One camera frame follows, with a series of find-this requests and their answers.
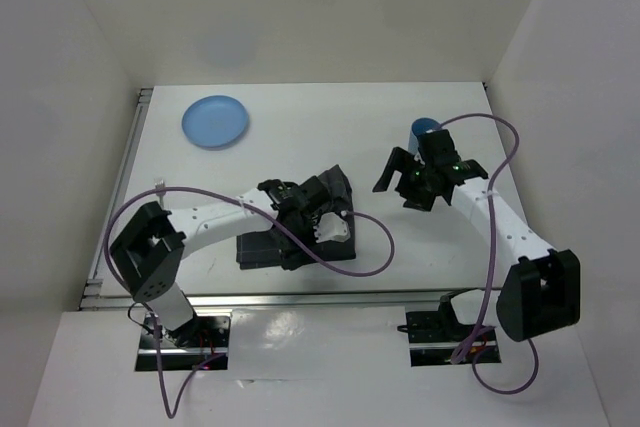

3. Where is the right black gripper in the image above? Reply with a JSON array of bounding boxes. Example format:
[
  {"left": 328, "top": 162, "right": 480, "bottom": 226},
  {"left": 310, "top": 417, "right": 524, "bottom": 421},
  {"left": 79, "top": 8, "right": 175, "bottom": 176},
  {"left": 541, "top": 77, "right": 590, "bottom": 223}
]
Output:
[{"left": 373, "top": 146, "right": 437, "bottom": 212}]

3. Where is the dark grey checked cloth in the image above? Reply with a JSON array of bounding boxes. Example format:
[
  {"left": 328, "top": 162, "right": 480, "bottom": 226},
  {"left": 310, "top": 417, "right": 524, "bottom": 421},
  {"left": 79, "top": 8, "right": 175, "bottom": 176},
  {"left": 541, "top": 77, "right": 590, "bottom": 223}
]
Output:
[{"left": 236, "top": 165, "right": 356, "bottom": 270}]

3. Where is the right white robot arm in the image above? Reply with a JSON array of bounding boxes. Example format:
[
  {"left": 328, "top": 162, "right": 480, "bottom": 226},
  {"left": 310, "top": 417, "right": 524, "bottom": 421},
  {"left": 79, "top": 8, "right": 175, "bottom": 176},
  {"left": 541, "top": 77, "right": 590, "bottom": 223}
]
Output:
[{"left": 374, "top": 130, "right": 581, "bottom": 342}]

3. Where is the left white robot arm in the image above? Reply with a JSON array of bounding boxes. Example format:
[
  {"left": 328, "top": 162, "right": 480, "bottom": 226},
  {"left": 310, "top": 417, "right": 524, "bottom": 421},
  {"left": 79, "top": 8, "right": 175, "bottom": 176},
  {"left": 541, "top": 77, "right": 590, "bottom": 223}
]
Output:
[{"left": 106, "top": 176, "right": 351, "bottom": 346}]

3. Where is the blue plastic cup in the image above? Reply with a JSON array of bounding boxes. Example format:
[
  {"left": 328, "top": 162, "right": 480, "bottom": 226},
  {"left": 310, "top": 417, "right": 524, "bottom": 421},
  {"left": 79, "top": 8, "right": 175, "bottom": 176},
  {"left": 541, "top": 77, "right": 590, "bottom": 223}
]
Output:
[{"left": 407, "top": 117, "right": 440, "bottom": 155}]

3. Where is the blue plastic plate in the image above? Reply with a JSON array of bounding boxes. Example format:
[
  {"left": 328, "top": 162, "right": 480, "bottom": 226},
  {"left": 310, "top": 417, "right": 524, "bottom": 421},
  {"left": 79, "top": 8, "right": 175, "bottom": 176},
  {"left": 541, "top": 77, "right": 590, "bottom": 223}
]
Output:
[{"left": 181, "top": 95, "right": 250, "bottom": 150}]

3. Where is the silver fork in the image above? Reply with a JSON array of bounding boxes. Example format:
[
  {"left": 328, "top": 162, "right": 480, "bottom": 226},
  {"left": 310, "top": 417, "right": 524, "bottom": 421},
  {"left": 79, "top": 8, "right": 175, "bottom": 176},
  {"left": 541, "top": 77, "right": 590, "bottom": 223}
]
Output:
[{"left": 154, "top": 177, "right": 166, "bottom": 209}]

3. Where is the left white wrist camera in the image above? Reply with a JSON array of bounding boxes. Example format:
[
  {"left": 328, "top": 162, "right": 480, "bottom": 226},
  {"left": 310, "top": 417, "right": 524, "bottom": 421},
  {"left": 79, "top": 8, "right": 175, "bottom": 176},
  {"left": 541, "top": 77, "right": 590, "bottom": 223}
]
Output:
[{"left": 313, "top": 212, "right": 351, "bottom": 243}]

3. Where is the aluminium front rail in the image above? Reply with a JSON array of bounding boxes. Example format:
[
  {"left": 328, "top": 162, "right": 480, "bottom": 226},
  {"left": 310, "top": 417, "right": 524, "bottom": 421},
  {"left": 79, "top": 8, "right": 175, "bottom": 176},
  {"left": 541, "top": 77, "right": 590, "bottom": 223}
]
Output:
[{"left": 79, "top": 286, "right": 506, "bottom": 312}]

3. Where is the aluminium rail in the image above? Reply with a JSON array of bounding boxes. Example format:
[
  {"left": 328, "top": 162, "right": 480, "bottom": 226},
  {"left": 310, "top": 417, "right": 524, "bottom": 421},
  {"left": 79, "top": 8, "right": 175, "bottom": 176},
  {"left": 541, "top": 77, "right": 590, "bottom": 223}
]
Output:
[
  {"left": 81, "top": 87, "right": 154, "bottom": 300},
  {"left": 79, "top": 286, "right": 506, "bottom": 312}
]

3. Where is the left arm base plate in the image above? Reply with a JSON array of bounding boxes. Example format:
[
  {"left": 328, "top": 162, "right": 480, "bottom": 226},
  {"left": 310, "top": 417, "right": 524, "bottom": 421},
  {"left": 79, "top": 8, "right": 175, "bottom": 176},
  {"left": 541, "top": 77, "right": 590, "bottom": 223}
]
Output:
[{"left": 134, "top": 313, "right": 231, "bottom": 372}]

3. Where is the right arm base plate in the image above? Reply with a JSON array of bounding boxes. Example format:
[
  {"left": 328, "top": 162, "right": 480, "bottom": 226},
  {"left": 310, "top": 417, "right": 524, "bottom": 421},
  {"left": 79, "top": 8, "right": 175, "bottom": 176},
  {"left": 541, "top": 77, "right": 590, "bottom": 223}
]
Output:
[{"left": 396, "top": 290, "right": 473, "bottom": 367}]

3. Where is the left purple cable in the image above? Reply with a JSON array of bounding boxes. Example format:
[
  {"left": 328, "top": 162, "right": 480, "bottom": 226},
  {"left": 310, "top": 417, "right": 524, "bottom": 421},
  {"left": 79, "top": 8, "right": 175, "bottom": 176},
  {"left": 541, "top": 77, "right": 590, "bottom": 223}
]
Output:
[{"left": 101, "top": 186, "right": 396, "bottom": 419}]

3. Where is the aluminium left rail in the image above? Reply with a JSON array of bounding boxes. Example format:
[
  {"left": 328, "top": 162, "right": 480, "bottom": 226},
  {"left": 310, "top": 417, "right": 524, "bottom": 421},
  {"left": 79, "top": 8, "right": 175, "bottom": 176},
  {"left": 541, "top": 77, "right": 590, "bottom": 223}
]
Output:
[{"left": 81, "top": 87, "right": 154, "bottom": 300}]

